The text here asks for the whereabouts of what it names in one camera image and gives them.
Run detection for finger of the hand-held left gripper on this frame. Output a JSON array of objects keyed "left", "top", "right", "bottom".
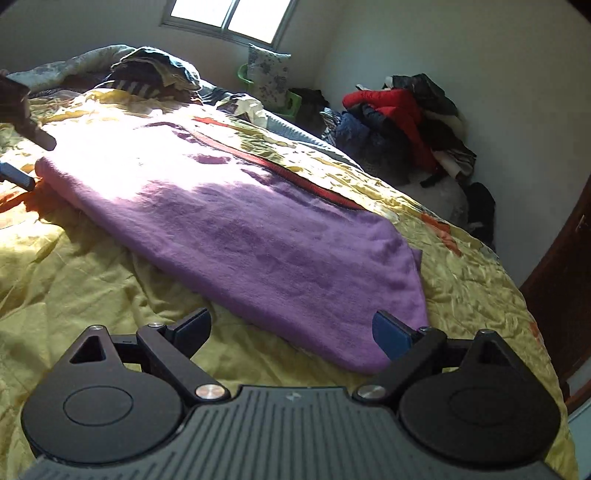
[
  {"left": 9, "top": 117, "right": 57, "bottom": 151},
  {"left": 0, "top": 161, "right": 37, "bottom": 193}
]

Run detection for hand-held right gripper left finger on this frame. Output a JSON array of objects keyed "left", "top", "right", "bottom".
[{"left": 67, "top": 307, "right": 232, "bottom": 408}]

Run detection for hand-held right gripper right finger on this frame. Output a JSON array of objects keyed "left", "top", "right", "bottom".
[{"left": 353, "top": 310, "right": 525, "bottom": 408}]

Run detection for purple knit sweater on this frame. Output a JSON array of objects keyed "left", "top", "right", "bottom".
[{"left": 34, "top": 117, "right": 430, "bottom": 376}]

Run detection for stack of folded dark clothes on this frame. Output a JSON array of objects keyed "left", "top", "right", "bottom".
[{"left": 99, "top": 46, "right": 204, "bottom": 104}]

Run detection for pile of jackets and clothes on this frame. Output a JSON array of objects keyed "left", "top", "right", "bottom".
[{"left": 321, "top": 73, "right": 477, "bottom": 185}]

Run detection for dark clothes by basket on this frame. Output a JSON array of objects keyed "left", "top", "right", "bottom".
[{"left": 288, "top": 88, "right": 331, "bottom": 137}]

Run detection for light blue floral blanket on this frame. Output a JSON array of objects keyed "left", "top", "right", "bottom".
[{"left": 7, "top": 45, "right": 139, "bottom": 93}]

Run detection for yellow printed quilt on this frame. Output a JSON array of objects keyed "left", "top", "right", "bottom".
[{"left": 0, "top": 88, "right": 580, "bottom": 480}]

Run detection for black garment on floor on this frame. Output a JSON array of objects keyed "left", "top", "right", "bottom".
[{"left": 462, "top": 181, "right": 497, "bottom": 247}]

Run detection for brown wooden door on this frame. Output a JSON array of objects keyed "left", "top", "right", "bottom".
[{"left": 519, "top": 173, "right": 591, "bottom": 416}]

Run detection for white and black printed cloth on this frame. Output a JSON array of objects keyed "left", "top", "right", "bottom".
[{"left": 217, "top": 95, "right": 269, "bottom": 132}]

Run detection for blue-grey bed mattress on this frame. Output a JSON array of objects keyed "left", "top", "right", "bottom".
[{"left": 198, "top": 80, "right": 365, "bottom": 171}]

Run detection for window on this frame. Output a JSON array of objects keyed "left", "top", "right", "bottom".
[{"left": 159, "top": 0, "right": 301, "bottom": 51}]

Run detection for floral pillow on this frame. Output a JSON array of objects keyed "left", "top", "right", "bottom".
[{"left": 247, "top": 43, "right": 293, "bottom": 114}]

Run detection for green plastic basket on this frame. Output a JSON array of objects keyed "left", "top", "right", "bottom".
[{"left": 237, "top": 63, "right": 303, "bottom": 124}]

